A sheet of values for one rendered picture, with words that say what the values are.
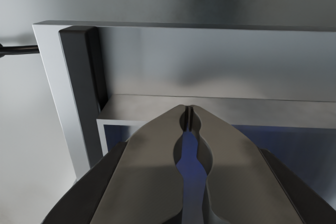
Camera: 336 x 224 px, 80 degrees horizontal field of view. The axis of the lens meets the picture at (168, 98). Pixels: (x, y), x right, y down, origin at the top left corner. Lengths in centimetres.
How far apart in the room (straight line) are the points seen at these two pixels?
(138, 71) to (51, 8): 106
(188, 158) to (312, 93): 11
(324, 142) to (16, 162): 186
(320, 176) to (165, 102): 17
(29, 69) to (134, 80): 123
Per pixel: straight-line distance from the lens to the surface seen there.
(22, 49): 120
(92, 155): 18
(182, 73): 15
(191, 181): 22
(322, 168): 24
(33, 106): 149
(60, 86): 18
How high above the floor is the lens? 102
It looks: 61 degrees down
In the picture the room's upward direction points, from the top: 174 degrees counter-clockwise
